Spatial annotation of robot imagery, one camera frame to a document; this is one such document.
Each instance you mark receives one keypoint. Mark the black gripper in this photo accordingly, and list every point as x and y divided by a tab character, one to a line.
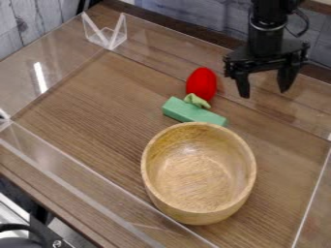
244	62

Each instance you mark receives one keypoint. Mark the clear acrylic tray wall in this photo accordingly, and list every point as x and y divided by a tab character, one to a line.
85	109

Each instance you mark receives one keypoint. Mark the black metal bracket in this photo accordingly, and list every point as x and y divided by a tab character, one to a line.
54	240

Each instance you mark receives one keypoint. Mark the green rectangular block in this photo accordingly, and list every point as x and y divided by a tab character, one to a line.
186	112

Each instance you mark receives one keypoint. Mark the wooden bowl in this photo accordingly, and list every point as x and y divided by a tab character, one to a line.
200	171

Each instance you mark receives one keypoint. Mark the red plush strawberry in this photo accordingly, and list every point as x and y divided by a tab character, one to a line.
201	87

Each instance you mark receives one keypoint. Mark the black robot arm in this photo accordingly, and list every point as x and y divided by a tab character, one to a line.
268	50

